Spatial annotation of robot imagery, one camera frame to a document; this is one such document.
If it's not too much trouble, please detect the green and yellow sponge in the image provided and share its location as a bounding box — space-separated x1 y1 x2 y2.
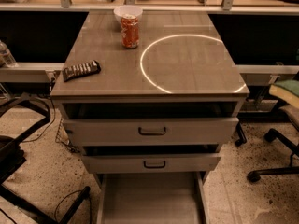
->
269 80 299 108

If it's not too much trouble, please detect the grey drawer cabinet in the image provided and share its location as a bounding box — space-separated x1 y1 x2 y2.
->
50 9 250 224

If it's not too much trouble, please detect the open bottom drawer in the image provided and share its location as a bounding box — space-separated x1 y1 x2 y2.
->
96 172 209 224

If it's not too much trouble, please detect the black snack bar packet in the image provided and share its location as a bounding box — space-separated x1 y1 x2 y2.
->
63 61 101 82

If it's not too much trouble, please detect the orange soda can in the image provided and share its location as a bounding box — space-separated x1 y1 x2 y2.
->
121 14 139 49

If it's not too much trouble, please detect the white bowl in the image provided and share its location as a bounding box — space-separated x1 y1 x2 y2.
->
113 5 143 22

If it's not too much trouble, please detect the office chair right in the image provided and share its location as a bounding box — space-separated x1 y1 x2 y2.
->
246 103 299 183

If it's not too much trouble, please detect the black office chair left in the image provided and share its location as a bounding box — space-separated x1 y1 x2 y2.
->
0 93 91 224

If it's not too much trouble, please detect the clear plastic water bottle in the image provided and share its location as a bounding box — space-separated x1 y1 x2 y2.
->
0 40 17 67

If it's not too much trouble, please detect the top drawer with handle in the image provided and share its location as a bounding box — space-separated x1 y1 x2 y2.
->
64 118 238 147

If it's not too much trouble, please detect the drawer with handle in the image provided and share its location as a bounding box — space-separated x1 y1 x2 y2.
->
64 118 238 147
82 153 221 174

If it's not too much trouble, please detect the middle drawer with handle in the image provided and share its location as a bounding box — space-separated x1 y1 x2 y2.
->
82 153 221 174

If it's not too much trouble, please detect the black floor cable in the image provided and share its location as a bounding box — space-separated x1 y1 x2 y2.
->
53 189 93 224

